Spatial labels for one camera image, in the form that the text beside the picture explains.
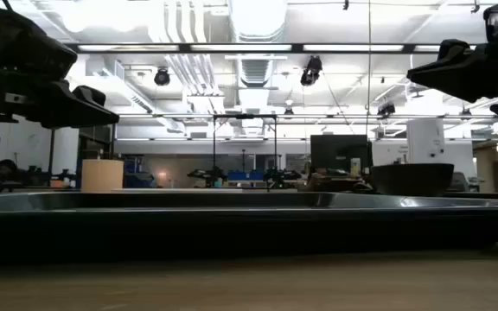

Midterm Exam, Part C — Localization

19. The beige mug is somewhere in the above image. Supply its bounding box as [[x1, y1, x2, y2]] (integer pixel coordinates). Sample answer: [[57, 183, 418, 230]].
[[80, 159, 125, 194]]

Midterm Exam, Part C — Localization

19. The black round bowl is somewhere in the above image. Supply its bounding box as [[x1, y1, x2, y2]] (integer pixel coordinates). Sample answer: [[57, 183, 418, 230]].
[[369, 162, 456, 198]]

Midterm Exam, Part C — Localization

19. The black plastic serving tray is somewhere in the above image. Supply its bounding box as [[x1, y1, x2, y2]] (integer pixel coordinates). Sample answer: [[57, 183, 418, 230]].
[[0, 191, 498, 261]]

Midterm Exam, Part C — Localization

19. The black shelf unit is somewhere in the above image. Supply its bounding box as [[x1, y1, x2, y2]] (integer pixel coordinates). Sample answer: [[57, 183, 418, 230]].
[[78, 124, 117, 162]]

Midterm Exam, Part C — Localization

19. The black overhead light bar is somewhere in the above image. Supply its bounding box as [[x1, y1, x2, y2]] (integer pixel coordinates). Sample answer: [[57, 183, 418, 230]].
[[65, 41, 477, 54]]

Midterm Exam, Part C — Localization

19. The black monitor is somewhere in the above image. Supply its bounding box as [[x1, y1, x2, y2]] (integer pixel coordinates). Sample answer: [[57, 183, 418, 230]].
[[310, 134, 374, 174]]

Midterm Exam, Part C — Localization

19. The blue storage bin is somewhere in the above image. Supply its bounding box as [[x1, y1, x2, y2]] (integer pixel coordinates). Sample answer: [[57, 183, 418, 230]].
[[227, 170, 265, 181]]

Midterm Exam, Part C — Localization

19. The thin hanging black cable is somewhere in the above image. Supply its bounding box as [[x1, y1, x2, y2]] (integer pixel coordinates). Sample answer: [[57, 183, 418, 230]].
[[367, 0, 373, 136]]

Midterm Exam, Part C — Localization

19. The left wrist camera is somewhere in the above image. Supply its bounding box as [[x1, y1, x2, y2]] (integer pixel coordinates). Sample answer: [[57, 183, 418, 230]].
[[0, 6, 79, 81]]

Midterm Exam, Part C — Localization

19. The black metal frame stand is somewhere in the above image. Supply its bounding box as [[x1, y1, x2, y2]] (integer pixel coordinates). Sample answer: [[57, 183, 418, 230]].
[[212, 113, 278, 191]]

